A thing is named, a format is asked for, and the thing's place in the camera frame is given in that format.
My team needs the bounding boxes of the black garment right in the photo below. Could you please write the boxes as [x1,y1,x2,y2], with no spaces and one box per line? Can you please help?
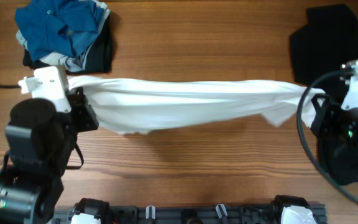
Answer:
[289,4,358,91]

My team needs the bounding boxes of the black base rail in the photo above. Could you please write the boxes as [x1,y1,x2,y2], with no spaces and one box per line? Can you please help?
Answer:
[49,195,328,224]

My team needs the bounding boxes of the blue polo shirt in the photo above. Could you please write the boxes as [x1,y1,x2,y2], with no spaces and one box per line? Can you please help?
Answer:
[14,0,104,60]

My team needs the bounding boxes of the right black cable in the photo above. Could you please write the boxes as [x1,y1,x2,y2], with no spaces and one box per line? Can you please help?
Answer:
[296,68,358,217]

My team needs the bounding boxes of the black folded garment left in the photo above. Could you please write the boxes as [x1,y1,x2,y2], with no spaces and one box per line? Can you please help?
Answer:
[22,12,114,75]

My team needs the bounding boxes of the white t-shirt black print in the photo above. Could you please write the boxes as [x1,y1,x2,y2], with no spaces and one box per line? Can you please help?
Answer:
[67,75,326,136]

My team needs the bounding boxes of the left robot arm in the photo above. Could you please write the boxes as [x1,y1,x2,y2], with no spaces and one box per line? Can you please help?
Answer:
[0,88,99,223]

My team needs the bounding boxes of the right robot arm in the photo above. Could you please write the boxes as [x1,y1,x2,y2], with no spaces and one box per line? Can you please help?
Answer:
[311,94,358,186]

